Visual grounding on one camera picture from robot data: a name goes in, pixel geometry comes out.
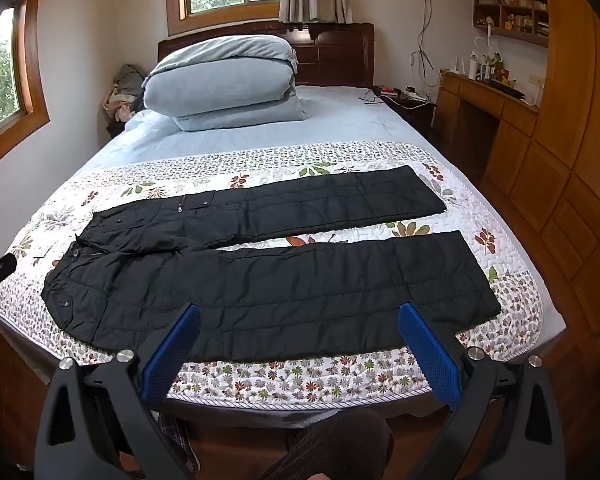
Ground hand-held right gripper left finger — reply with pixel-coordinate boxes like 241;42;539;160
35;304;202;480

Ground wooden side window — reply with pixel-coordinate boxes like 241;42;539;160
0;0;51;178

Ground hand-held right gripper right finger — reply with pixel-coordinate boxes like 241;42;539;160
397;302;566;480

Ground dark wooden headboard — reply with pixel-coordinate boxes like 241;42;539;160
157;22;376;88

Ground person's leg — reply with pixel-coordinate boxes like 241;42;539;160
267;407;396;480

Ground dark wooden nightstand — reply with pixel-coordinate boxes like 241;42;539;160
370;85;438;133

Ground plaid cloth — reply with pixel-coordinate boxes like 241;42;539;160
157;412;201;476

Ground white hanging cable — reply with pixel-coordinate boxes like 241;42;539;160
415;0;448;81

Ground white floral quilt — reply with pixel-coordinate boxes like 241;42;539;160
0;141;543;411

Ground wooden cabinet wall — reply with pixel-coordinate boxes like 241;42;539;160
485;0;600;341

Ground light blue bed sheet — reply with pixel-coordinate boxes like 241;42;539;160
0;85;567;361

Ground black keyboard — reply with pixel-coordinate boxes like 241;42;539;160
490;80;526;101

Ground black padded pants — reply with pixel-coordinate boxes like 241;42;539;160
41;165;502;363

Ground wooden wall shelf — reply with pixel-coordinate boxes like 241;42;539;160
472;0;551;48

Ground pile of clothes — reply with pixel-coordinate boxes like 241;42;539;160
104;63;148;123

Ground white desk lamp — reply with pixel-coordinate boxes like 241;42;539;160
472;24;502;63

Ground wooden bed frame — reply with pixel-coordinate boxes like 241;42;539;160
0;330;456;480

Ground folded light blue duvet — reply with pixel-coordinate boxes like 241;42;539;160
141;35;308;133

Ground wooden desk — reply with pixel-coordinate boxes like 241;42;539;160
436;70;541;186

